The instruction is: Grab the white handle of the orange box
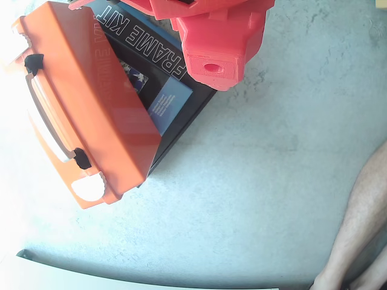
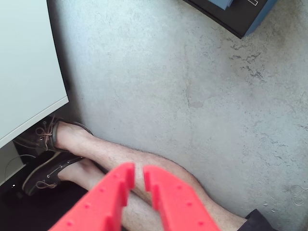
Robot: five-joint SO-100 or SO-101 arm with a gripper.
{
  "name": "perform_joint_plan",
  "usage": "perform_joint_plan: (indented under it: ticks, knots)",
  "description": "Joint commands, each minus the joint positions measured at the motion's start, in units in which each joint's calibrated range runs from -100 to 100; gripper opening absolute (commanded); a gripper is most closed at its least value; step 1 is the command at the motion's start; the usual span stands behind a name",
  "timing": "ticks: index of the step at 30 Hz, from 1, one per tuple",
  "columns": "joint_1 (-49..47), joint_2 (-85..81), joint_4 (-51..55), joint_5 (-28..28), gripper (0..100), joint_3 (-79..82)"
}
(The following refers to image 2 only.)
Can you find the black and blue cabinet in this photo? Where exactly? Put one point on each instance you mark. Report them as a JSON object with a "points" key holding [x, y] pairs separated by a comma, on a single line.
{"points": [[240, 16]]}

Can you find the white desk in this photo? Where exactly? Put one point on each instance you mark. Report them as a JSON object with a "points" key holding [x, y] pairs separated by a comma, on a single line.
{"points": [[26, 60]]}

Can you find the dark laced boat shoe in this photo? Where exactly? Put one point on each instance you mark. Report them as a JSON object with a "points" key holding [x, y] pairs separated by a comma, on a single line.
{"points": [[45, 174]]}

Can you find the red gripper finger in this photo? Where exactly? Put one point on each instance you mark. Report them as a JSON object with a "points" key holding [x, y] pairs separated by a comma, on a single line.
{"points": [[175, 204], [103, 204]]}

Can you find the bare leg with brown shoe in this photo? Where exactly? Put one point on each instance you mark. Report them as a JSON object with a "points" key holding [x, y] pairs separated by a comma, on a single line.
{"points": [[120, 151]]}

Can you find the white desk side panel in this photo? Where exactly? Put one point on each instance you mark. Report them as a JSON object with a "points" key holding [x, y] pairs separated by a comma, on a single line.
{"points": [[10, 161]]}

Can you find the dark shorts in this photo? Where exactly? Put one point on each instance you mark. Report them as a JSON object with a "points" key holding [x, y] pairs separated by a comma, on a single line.
{"points": [[258, 222]]}

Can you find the bare leg with dark shoe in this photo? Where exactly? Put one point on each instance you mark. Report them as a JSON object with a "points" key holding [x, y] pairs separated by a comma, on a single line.
{"points": [[79, 173]]}

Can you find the brown laced boat shoe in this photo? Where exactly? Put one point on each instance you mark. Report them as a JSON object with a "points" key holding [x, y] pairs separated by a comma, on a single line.
{"points": [[47, 139]]}

